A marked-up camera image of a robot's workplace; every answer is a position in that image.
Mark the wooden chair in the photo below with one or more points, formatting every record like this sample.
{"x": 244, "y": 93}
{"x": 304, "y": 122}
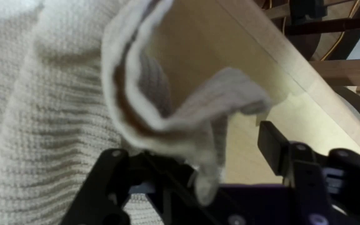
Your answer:
{"x": 347, "y": 73}

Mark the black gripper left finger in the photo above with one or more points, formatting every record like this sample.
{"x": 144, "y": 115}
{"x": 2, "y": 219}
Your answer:
{"x": 106, "y": 188}

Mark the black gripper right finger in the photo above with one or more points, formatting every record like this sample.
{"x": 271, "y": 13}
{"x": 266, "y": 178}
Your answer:
{"x": 334, "y": 188}

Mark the white ribbed towel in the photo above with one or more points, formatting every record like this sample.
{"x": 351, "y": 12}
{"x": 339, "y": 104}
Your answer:
{"x": 43, "y": 125}

